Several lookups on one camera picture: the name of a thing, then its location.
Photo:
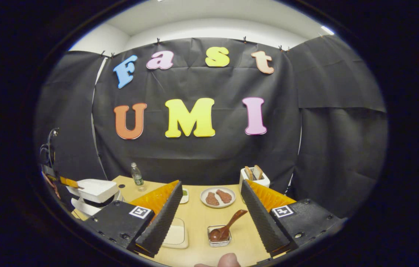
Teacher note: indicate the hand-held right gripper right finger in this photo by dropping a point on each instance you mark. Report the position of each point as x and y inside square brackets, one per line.
[265, 222]

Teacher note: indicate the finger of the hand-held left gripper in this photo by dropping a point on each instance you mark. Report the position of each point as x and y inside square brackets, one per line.
[69, 182]

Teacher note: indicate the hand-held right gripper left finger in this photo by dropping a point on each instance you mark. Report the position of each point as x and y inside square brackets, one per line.
[161, 222]

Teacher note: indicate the clear tray of rice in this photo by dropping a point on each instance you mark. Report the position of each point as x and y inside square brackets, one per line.
[175, 235]

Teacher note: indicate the white rice cooker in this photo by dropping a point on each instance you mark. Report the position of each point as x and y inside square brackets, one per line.
[94, 190]

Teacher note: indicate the brown wooden spoon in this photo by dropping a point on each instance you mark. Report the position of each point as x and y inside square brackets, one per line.
[228, 224]

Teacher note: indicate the white divided grain dish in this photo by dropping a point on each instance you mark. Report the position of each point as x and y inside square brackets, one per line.
[184, 195]

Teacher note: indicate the white toaster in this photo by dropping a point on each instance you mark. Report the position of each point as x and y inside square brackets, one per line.
[265, 182]

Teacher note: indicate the brown meat piece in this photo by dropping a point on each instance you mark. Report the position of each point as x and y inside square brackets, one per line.
[212, 199]
[224, 196]

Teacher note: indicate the clear plastic water bottle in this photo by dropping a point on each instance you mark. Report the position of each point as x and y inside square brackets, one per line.
[137, 178]

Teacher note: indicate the toast slice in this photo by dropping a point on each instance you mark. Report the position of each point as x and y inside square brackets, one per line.
[248, 173]
[258, 172]

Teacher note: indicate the white round plate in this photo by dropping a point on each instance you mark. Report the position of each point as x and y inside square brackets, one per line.
[205, 195]

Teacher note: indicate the small ceiling light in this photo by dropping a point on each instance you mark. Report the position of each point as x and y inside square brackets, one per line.
[327, 30]

